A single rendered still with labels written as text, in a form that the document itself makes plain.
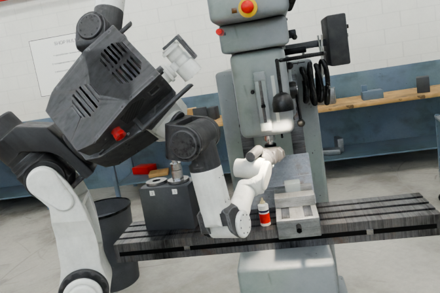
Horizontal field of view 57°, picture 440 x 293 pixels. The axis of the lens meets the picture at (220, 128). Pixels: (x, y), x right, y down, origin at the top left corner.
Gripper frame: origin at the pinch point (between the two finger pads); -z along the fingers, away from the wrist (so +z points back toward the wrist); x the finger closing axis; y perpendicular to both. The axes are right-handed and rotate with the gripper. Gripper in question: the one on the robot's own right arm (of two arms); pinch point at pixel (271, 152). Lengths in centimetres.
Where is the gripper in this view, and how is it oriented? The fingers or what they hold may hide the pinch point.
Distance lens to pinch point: 160.8
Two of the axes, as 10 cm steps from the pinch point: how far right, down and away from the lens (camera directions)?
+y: 1.6, 9.8, 1.6
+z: -3.8, 2.0, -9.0
